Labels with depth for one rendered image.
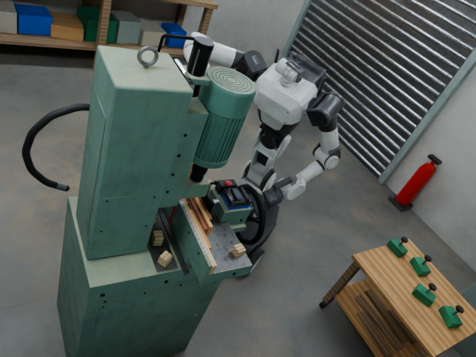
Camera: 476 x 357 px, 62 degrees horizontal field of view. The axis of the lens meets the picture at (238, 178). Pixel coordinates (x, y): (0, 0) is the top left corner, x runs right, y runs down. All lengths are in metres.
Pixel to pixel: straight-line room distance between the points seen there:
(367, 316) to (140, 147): 1.96
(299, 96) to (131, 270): 1.04
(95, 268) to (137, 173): 0.43
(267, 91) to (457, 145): 2.52
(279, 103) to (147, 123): 0.87
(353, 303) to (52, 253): 1.87
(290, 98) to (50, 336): 1.64
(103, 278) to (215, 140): 0.62
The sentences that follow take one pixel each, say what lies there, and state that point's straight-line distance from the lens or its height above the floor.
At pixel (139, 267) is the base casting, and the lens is 1.55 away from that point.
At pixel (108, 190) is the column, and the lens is 1.29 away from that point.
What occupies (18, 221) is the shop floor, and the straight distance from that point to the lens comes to 2.73.
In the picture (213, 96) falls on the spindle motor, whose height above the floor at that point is 1.47.
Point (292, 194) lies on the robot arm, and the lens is 2.01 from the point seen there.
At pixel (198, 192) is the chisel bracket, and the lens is 1.55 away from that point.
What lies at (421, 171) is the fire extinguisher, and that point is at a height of 0.45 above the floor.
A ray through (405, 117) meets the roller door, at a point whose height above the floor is 0.69.
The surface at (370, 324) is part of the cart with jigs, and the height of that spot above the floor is 0.20.
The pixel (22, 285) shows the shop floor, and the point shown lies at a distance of 2.45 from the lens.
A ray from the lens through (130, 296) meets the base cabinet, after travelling 1.62.
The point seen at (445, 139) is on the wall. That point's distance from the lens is 4.13.
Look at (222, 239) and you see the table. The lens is 1.60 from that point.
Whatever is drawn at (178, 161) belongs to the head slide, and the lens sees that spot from 1.34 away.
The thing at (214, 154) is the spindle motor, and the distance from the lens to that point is 1.37.
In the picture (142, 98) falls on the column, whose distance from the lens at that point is 1.09.
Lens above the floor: 2.04
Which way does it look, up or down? 37 degrees down
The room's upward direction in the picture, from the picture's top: 24 degrees clockwise
